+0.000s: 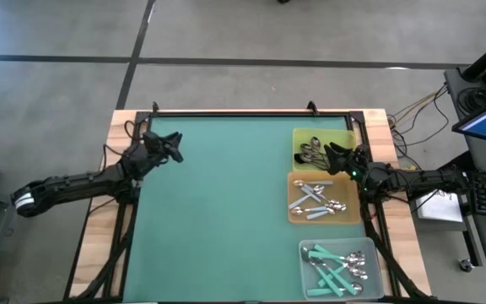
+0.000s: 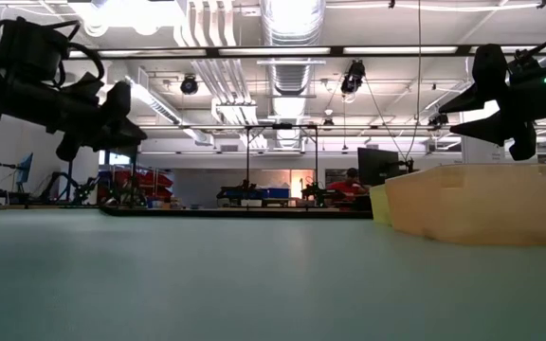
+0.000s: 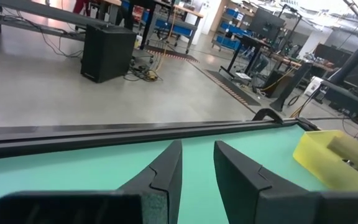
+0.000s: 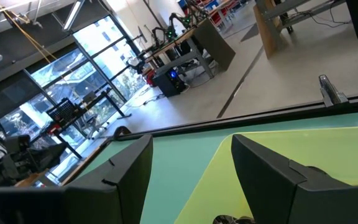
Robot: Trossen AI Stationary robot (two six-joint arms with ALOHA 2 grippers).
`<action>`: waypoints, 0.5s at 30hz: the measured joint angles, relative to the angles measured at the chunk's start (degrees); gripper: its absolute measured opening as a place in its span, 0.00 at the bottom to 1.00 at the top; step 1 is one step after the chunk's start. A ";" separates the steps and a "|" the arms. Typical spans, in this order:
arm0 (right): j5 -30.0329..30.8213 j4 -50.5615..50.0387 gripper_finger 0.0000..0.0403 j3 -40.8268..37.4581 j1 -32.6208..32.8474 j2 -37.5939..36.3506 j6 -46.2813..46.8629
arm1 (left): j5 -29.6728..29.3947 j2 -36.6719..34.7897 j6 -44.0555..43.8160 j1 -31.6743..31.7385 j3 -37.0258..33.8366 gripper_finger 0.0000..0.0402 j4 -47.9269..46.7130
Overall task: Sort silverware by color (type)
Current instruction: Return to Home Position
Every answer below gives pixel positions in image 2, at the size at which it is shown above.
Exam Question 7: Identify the person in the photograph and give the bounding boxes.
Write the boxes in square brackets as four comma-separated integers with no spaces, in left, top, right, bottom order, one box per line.
[327,167,372,209]

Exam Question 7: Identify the black metal rig frame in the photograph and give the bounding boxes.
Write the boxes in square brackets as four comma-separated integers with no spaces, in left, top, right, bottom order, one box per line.
[64,123,320,210]

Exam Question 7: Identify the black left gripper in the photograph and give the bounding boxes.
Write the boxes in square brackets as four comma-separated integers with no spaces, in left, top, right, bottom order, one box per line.
[0,75,148,162]

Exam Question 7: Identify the silver ribbed ventilation duct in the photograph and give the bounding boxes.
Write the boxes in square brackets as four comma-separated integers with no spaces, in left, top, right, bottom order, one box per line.
[261,0,326,96]

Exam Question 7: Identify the black metal table frame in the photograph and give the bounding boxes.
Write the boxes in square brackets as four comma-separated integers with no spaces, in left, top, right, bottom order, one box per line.
[100,206,373,219]

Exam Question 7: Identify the beige plastic bin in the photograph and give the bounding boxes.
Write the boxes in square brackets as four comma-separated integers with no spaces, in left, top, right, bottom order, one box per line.
[385,163,546,247]

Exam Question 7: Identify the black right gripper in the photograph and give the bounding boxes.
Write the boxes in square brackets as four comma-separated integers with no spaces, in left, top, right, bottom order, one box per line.
[438,44,546,161]

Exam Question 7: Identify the black hanging cable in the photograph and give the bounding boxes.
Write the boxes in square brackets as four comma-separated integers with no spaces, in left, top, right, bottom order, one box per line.
[403,0,422,160]

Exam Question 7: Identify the black overhead frame beam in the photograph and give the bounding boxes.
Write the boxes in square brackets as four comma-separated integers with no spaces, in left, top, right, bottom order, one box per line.
[66,44,546,62]

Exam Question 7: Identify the yellow plastic bin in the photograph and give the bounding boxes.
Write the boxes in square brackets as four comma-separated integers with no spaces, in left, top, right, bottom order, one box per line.
[370,183,396,226]

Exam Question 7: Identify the background robot workstation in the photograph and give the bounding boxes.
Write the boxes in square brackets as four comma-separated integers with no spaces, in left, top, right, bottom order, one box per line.
[215,184,293,209]

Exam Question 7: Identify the green table mat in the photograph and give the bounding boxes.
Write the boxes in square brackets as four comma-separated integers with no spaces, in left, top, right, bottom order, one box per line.
[0,207,546,341]

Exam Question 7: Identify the red storage rack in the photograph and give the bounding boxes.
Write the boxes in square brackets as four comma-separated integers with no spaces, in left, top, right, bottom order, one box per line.
[97,165,174,203]

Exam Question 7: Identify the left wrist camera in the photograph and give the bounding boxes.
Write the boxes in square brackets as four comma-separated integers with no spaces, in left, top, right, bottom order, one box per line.
[0,17,68,87]

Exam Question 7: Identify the tilted blue monitor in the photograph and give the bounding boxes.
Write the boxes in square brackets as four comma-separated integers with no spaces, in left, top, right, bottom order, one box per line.
[14,152,35,186]

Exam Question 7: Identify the black monitor on arm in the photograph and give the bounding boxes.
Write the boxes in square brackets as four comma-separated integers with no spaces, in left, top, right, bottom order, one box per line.
[356,147,401,187]

